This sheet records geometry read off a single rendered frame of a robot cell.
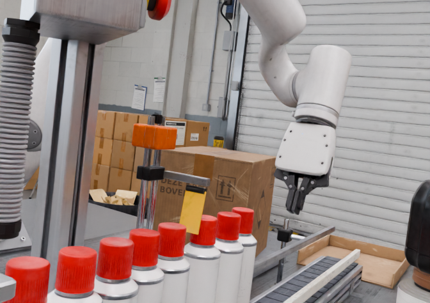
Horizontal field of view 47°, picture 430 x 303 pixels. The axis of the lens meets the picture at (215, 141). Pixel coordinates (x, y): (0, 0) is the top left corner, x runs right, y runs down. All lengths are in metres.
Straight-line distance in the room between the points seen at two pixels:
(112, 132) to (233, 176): 3.49
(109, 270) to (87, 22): 0.23
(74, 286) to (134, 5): 0.25
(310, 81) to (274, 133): 4.35
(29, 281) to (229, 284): 0.34
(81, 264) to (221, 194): 0.78
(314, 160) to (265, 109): 4.48
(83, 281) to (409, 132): 4.48
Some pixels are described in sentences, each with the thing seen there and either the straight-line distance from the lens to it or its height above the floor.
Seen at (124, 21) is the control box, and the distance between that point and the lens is 0.48.
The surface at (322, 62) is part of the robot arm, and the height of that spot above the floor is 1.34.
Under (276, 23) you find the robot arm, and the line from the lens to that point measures 0.92.
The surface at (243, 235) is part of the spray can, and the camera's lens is 0.73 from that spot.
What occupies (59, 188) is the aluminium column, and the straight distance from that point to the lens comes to 0.62.
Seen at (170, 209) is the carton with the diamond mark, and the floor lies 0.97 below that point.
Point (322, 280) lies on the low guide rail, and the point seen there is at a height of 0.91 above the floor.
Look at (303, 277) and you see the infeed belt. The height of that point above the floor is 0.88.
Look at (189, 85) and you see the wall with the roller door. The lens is 6.18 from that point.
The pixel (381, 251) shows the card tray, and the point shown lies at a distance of 1.69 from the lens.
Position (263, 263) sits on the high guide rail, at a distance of 0.94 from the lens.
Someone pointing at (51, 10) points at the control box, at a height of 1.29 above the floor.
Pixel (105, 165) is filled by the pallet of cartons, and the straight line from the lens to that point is 4.69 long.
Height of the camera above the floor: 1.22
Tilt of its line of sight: 3 degrees down
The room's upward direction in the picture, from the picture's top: 7 degrees clockwise
